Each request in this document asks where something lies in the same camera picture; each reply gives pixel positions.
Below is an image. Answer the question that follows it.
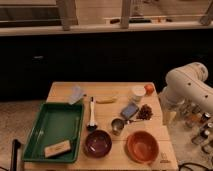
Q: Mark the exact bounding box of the metal measuring cup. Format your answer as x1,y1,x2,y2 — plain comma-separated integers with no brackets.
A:
111,118,140,136

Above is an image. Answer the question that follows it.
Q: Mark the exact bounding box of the wooden block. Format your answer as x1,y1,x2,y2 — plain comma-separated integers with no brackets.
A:
44,140,71,158

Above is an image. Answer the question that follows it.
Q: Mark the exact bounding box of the blue sponge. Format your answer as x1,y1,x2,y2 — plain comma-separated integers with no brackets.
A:
121,103,139,120

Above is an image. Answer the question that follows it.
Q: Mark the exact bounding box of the orange fruit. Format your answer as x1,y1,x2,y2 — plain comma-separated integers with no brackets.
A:
144,84,154,95

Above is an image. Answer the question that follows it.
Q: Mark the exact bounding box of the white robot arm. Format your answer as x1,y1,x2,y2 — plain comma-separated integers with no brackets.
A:
159,62,213,125

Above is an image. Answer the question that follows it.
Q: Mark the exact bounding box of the yellow banana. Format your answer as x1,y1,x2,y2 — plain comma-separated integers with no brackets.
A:
96,97,117,104

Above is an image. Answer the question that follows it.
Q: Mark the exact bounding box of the purple bowl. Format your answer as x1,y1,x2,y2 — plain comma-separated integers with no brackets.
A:
84,130,112,158

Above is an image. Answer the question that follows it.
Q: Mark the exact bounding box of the orange bowl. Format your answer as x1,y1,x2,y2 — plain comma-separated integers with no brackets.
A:
126,131,159,164

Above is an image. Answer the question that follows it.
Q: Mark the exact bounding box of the brown pine cone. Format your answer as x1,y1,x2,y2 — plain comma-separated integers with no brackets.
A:
137,104,153,120

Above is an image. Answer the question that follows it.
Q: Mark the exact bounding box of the white cup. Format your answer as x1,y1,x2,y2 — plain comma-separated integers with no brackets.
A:
131,85,146,102

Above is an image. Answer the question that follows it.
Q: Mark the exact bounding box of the green plastic tray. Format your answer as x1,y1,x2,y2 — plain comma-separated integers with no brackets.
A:
22,103,84,163

